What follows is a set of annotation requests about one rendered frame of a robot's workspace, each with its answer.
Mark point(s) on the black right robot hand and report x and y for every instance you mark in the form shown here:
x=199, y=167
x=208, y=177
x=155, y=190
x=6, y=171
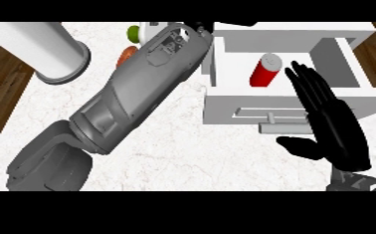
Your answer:
x=332, y=125

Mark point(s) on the white open drawer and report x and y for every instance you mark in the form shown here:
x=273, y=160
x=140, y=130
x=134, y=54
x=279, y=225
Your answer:
x=289, y=68

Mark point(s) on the red can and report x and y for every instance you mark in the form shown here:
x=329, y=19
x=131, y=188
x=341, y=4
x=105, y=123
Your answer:
x=265, y=70

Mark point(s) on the orange round fruit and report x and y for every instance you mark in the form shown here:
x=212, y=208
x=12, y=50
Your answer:
x=125, y=55

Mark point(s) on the white drawer front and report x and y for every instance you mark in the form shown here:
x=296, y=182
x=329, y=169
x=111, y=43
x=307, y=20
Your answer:
x=254, y=107

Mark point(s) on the white cabinet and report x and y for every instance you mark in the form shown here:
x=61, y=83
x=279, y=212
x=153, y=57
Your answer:
x=293, y=32

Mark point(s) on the green round fruit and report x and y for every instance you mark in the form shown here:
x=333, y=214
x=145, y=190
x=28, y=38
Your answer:
x=133, y=34

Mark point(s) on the white cylinder with grey rim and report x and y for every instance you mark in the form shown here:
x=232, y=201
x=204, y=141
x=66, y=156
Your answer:
x=46, y=50

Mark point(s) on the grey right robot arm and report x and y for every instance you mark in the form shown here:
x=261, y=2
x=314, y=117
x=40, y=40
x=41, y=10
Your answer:
x=352, y=181

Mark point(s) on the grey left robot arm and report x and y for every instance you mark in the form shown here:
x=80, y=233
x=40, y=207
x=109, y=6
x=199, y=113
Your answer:
x=131, y=88

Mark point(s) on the white object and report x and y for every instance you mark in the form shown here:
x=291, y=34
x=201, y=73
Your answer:
x=150, y=29

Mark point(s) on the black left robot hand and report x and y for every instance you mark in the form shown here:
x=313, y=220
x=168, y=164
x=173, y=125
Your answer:
x=201, y=26

